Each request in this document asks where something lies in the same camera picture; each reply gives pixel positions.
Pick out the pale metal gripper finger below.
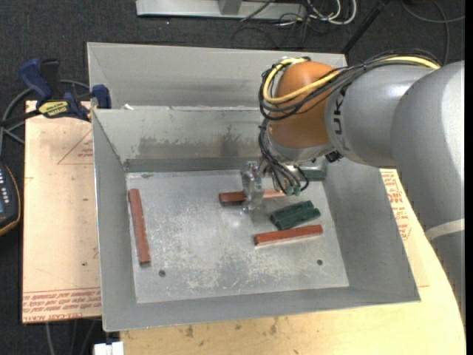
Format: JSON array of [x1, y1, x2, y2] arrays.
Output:
[[240, 165, 255, 212], [253, 162, 266, 211]]

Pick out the grey metal bin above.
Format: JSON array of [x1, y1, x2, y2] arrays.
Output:
[[86, 41, 422, 333]]

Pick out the red-brown flat block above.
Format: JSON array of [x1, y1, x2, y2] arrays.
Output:
[[218, 188, 287, 208], [253, 224, 324, 248], [127, 188, 152, 267]]

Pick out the brown cardboard board red print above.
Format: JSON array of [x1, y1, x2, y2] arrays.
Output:
[[21, 100, 432, 325]]

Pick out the dark green flat block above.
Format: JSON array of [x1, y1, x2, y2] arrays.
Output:
[[276, 207, 321, 231], [269, 200, 315, 222]]

